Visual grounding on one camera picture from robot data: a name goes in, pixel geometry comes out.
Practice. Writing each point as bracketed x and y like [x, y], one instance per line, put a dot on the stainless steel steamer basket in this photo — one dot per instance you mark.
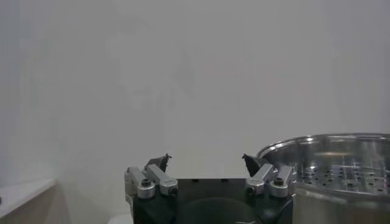
[335, 152]

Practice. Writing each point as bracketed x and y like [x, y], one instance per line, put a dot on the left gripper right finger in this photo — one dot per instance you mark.
[259, 179]

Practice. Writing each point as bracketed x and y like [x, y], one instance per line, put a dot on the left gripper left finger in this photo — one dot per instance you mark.
[164, 182]

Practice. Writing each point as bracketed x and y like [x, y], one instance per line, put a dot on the white side table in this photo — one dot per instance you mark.
[21, 194]

